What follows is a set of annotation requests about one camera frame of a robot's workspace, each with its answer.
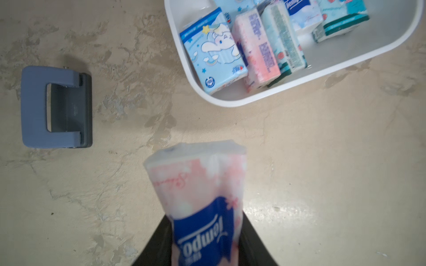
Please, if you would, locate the teal cartoon tissue pack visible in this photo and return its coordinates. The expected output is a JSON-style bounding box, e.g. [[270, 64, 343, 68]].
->
[[261, 1, 307, 88]]

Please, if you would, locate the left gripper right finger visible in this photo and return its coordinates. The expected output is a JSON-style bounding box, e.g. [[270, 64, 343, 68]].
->
[[238, 213, 278, 266]]

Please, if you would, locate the white storage box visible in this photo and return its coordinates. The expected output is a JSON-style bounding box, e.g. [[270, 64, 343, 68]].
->
[[164, 0, 425, 108]]

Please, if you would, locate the light blue unicorn tissue pack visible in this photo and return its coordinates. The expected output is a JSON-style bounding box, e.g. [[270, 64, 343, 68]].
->
[[180, 7, 248, 95]]

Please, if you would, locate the blue Tempo tissue pack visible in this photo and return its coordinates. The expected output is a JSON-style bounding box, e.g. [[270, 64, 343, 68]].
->
[[284, 0, 323, 35]]

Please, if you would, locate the green white tissue pack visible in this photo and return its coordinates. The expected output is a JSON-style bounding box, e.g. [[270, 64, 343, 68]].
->
[[312, 0, 369, 43]]

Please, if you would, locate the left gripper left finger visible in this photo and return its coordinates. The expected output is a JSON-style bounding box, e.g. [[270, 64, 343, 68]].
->
[[132, 216, 172, 266]]

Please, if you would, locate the pink Tempo tissue pack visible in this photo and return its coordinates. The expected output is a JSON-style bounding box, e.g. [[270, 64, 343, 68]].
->
[[231, 8, 281, 93], [144, 140, 247, 266]]

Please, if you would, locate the blue grey hole punch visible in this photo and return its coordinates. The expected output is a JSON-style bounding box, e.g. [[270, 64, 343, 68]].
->
[[21, 66, 93, 149]]

